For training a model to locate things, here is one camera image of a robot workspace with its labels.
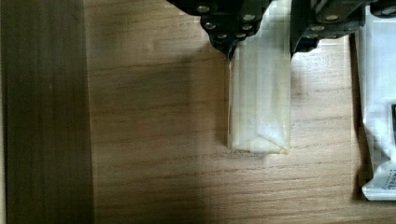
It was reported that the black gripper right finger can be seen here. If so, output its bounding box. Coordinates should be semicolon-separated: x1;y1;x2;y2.
290;0;396;56

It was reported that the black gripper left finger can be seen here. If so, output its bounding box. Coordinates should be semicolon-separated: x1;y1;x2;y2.
166;0;273;60

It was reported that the potato chips bag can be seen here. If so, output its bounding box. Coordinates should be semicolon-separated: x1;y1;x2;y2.
357;9;396;201

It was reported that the wooden tray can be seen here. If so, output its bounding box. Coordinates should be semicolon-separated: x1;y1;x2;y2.
1;0;395;224

